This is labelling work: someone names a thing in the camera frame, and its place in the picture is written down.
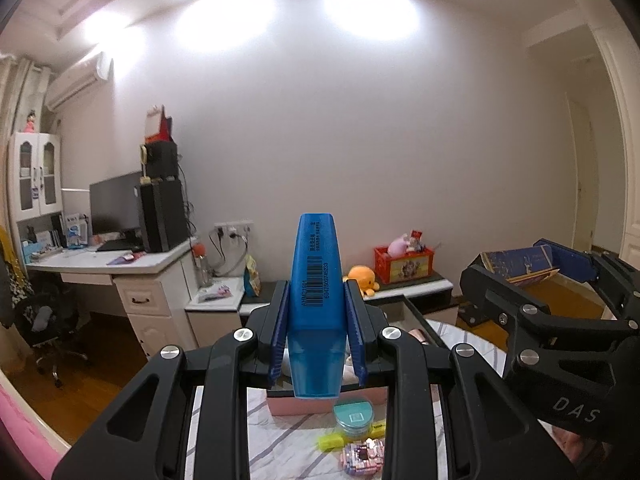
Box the white glass door cabinet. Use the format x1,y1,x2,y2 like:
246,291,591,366
7,132,64,221

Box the pink patterned eraser pack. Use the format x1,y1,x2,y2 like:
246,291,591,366
340,437,386,476

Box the clear jar red lid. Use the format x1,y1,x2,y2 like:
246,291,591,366
192,242,214,289

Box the light curtain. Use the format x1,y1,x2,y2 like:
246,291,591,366
0,57,32,241

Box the red toy crate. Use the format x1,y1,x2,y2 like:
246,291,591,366
374,245,435,285

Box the black speaker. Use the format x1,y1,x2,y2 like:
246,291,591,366
140,140,180,182

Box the black white bedside table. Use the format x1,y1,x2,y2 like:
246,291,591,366
362,270,459,329

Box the low white cabinet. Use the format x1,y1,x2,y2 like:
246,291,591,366
185,280,282,352

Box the black keyboard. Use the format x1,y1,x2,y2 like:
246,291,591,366
96,240,144,253

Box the black computer tower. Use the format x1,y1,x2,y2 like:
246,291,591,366
135,177,191,254

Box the striped white bed sheet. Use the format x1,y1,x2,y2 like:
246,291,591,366
192,320,507,480

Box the red white boxes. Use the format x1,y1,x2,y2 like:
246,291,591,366
144,105,174,144

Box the white wall sockets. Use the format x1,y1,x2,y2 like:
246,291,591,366
214,219,255,241

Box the teal round box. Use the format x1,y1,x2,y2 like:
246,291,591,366
332,399,375,436

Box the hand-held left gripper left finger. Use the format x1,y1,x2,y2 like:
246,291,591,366
52,280,291,480

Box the yellow black garment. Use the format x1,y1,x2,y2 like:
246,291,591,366
0,225,34,331

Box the blue white box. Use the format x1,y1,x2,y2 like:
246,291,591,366
64,212,90,249

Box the white wardrobe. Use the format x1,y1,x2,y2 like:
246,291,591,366
522,0,640,262

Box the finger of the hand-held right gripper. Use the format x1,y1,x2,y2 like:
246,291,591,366
460,264,640,362
534,238,640,322

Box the blue highlighter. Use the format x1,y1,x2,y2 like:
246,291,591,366
289,212,349,401

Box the white door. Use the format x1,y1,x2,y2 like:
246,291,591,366
567,92,599,252

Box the white desk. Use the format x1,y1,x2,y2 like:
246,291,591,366
25,240,197,362

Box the yellow snack bag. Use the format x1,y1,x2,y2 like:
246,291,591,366
243,255,262,297

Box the blue book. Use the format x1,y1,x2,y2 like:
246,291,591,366
480,245,561,289

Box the black computer monitor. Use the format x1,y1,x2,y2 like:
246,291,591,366
89,170,146,236

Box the person's right hand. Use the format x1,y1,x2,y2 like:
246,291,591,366
547,422,617,480

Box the white air conditioner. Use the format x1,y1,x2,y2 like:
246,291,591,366
44,52,111,111

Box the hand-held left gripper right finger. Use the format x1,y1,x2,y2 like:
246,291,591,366
344,280,583,480

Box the orange octopus plush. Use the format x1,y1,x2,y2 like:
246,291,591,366
344,265,380,295

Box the black office chair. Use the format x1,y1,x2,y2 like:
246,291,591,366
15,285,92,389

